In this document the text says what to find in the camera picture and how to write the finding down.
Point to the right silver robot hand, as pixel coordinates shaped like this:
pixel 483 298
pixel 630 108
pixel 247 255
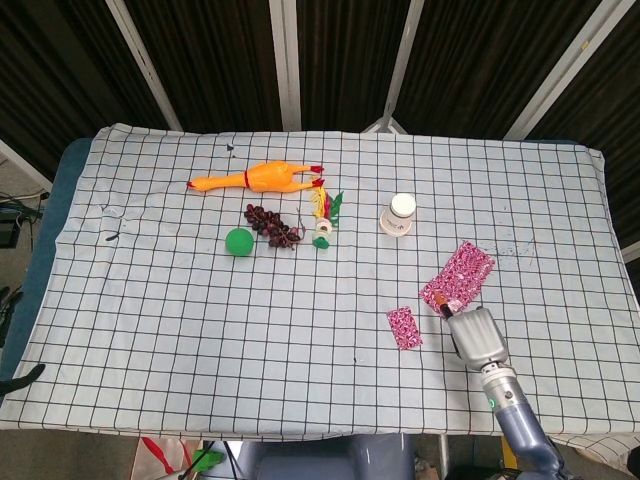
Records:
pixel 477 337

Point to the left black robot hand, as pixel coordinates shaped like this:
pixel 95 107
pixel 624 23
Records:
pixel 20 381

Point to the large pink glitter pouch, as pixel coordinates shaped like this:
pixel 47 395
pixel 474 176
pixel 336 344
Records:
pixel 460 275

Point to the small pink patterned fabric piece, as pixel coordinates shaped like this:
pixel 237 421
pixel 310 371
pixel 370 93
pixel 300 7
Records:
pixel 404 328

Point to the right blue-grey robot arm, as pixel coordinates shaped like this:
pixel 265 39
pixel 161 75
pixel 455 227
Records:
pixel 520 425

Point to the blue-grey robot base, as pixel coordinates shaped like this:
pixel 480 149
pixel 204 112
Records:
pixel 325 457

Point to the blue table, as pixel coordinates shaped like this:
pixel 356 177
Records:
pixel 45 250

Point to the white lidded jar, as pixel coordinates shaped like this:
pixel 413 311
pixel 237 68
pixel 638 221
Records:
pixel 398 217

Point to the paper bag with red ribbon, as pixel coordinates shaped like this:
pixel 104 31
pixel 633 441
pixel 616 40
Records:
pixel 160 460

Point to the feather shuttlecock with green base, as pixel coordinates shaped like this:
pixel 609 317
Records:
pixel 322 230

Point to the white black-checked tablecloth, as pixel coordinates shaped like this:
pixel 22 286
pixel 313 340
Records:
pixel 280 325

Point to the green plastic item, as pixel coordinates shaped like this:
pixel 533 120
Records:
pixel 207 459

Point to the dark red grape bunch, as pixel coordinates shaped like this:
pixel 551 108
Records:
pixel 272 227

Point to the green rubber ball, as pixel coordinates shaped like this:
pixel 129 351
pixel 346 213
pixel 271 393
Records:
pixel 239 242

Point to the yellow rubber chicken toy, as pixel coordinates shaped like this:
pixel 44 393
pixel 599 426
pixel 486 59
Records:
pixel 265 177

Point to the white frame post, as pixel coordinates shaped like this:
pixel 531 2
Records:
pixel 555 85
pixel 287 65
pixel 25 165
pixel 145 65
pixel 402 65

